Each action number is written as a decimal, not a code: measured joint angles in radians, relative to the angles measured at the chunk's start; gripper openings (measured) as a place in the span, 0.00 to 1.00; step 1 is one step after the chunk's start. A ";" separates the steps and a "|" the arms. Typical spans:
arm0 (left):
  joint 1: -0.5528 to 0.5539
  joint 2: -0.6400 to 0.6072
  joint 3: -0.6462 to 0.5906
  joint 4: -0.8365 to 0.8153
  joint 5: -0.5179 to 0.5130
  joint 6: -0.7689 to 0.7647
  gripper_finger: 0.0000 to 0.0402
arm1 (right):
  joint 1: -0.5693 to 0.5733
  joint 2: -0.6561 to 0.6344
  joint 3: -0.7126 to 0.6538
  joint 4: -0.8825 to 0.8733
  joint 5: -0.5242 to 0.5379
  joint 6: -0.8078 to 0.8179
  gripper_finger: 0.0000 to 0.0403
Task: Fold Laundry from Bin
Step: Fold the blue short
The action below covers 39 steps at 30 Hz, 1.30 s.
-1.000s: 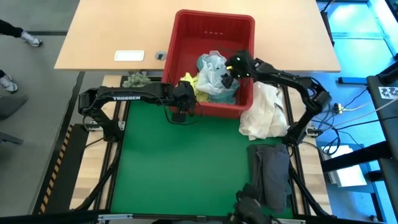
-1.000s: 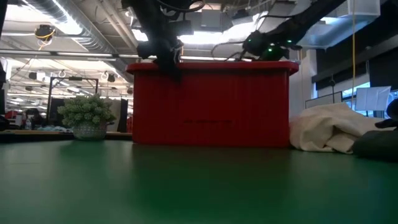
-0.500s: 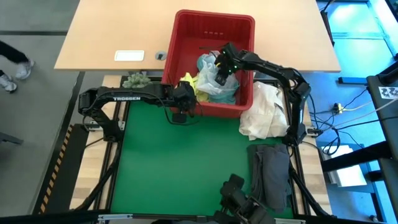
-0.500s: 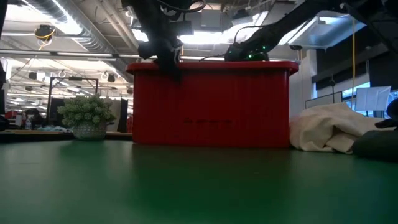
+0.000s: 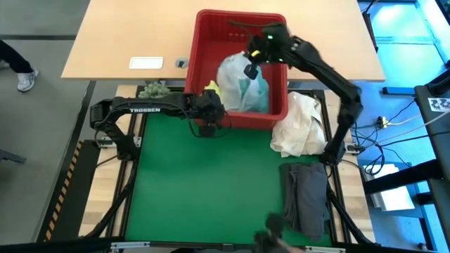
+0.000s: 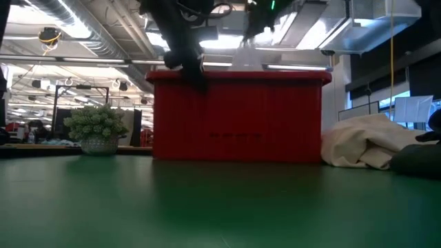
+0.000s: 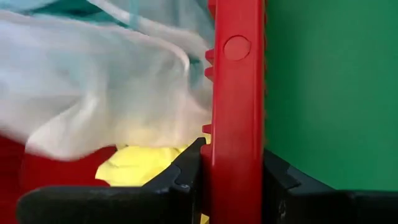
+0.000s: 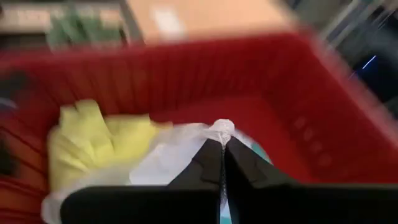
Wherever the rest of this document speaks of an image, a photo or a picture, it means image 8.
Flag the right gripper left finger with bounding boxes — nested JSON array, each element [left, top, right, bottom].
[[60, 138, 224, 224]]

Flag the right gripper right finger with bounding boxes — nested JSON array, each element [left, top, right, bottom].
[[223, 136, 398, 224]]

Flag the pale blue white garment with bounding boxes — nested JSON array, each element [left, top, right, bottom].
[[41, 118, 273, 224]]

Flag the red plastic laundry bin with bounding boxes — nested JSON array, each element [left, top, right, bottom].
[[0, 30, 398, 224]]

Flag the yellow garment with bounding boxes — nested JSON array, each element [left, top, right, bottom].
[[46, 98, 174, 193]]

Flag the white rectangular card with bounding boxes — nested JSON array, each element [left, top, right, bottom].
[[150, 5, 187, 35]]

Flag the light wooden desk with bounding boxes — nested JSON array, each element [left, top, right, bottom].
[[125, 0, 298, 45]]

